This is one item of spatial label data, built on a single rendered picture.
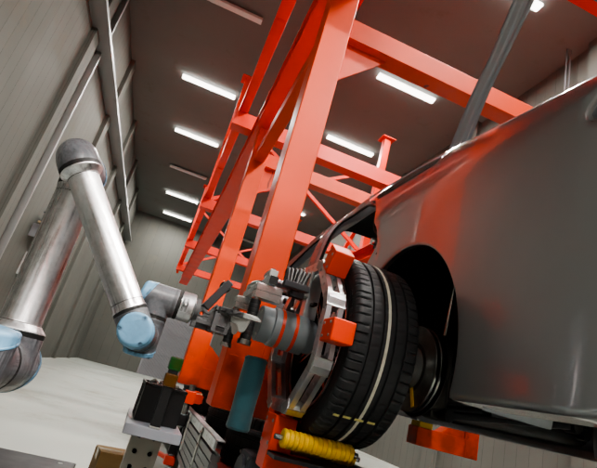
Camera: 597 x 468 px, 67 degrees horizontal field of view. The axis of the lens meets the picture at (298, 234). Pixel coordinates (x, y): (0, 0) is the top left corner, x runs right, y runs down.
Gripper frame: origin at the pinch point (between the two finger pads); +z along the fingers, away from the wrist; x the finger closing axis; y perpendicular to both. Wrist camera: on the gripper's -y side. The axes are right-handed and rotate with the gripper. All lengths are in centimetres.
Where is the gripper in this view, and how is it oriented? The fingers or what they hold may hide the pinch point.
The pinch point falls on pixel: (256, 321)
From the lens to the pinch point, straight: 148.9
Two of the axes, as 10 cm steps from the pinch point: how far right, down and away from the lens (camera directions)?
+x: 3.1, -2.5, -9.2
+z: 9.2, 3.3, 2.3
